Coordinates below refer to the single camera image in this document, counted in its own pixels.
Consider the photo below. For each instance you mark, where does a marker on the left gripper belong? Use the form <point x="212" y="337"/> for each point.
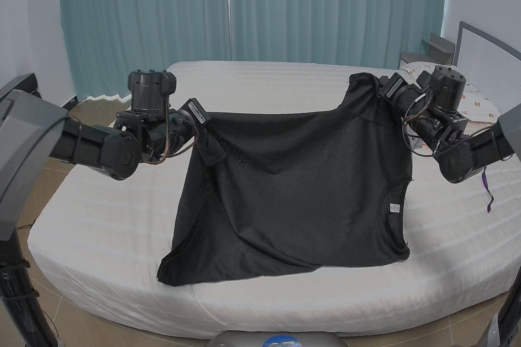
<point x="195" y="113"/>

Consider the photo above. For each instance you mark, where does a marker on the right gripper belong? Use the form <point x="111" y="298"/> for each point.
<point x="393" y="89"/>

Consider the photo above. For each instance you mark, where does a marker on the black T-shirt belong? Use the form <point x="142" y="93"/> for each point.
<point x="293" y="191"/>

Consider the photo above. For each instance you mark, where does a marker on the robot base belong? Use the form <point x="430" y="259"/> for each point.
<point x="272" y="339"/>

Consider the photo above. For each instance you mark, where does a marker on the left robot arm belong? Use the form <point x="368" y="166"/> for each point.
<point x="28" y="142"/>

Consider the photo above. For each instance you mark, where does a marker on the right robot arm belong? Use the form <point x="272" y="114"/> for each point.
<point x="447" y="93"/>

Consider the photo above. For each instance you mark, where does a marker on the bed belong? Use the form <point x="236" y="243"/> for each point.
<point x="264" y="89"/>

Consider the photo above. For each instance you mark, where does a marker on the grey bedside table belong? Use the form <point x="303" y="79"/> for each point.
<point x="437" y="46"/>

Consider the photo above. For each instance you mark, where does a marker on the white printed pillow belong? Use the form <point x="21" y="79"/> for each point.
<point x="480" y="103"/>

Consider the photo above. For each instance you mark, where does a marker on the purple satin garment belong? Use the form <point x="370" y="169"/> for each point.
<point x="485" y="180"/>

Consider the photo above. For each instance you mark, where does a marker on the black chest of drawers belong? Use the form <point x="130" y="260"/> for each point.
<point x="20" y="87"/>

